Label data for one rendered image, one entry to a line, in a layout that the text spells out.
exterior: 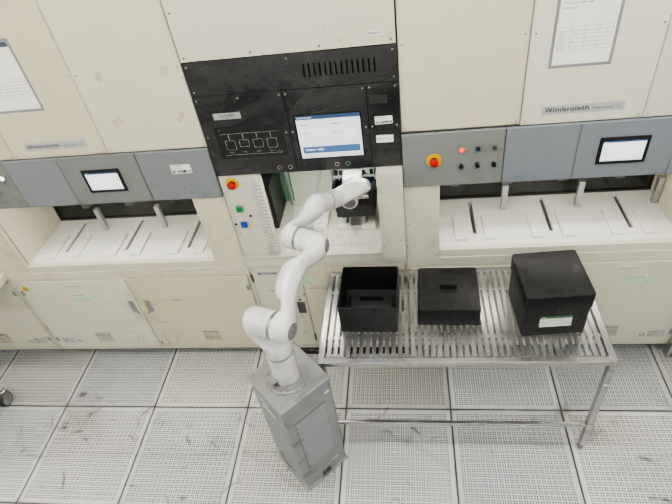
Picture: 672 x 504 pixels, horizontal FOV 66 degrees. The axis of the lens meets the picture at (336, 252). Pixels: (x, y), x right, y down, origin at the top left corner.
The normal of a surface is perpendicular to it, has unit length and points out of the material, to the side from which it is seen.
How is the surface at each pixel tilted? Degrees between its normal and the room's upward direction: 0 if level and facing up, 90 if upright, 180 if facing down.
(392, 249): 90
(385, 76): 90
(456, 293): 0
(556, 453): 0
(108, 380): 0
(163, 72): 90
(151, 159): 90
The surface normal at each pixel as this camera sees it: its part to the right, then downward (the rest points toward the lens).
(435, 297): -0.12, -0.74
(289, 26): -0.08, 0.70
